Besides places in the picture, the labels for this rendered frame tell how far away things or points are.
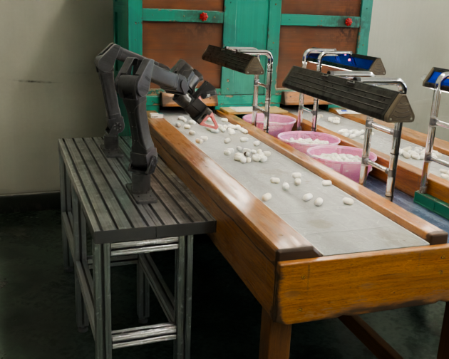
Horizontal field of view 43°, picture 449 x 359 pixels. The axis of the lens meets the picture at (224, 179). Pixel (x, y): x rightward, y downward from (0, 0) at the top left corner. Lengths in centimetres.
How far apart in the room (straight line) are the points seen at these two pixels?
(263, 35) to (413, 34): 174
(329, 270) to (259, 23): 198
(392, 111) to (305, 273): 44
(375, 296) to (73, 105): 263
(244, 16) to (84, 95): 118
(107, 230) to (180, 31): 157
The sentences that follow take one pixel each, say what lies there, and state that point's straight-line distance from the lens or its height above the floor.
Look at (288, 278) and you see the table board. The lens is 134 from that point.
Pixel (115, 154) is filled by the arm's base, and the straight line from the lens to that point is 246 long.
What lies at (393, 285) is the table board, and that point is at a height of 65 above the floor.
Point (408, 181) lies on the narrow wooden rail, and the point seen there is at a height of 72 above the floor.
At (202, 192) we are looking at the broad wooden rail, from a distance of 188.
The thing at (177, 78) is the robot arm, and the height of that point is 105.
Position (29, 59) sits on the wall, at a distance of 366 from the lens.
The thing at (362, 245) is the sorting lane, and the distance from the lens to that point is 147.
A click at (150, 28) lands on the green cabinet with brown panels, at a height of 118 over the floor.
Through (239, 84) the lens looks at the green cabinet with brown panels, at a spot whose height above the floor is 90.
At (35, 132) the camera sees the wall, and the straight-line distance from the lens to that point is 373.
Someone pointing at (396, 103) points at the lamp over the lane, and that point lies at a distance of 144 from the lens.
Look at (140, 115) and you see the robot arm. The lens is 186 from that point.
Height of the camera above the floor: 129
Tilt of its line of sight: 17 degrees down
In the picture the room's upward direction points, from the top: 2 degrees clockwise
